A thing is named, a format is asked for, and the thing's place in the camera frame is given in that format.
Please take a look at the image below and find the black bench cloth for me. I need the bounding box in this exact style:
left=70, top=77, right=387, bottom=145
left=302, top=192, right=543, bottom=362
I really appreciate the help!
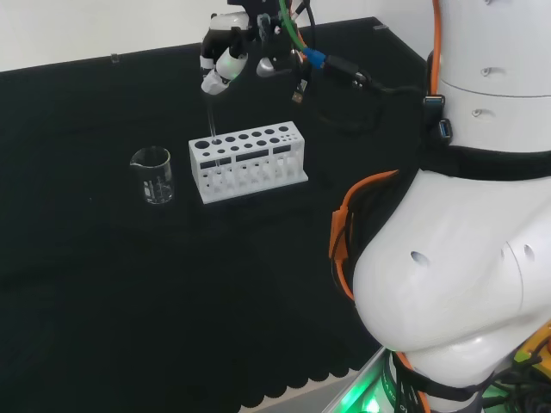
left=0, top=16, right=431, bottom=413

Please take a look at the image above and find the green cable with blue plug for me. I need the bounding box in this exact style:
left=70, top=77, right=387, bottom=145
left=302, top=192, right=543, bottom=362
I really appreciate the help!
left=278, top=0, right=326, bottom=71

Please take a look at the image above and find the black cable with metal plug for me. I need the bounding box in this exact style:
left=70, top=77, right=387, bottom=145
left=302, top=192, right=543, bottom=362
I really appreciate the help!
left=289, top=64, right=312, bottom=105

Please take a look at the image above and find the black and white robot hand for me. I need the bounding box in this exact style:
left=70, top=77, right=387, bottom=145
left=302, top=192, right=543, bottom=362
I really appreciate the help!
left=200, top=0, right=303, bottom=96

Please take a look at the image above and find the white test tube rack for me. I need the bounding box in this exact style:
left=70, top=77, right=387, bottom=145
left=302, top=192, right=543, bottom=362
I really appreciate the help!
left=188, top=120, right=310, bottom=205

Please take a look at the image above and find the thick black cable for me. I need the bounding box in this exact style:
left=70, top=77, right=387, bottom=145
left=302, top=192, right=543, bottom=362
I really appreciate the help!
left=324, top=54, right=428, bottom=96

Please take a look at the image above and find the orange cable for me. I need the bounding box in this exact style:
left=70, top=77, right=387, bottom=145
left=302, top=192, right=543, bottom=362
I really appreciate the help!
left=329, top=0, right=445, bottom=413

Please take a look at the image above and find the small clear glass beaker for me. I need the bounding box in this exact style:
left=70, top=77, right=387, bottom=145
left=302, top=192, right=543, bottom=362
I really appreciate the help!
left=129, top=146, right=175, bottom=206

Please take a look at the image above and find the clear glass rod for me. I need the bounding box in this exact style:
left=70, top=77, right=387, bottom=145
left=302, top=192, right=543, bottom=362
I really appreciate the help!
left=206, top=91, right=221, bottom=172

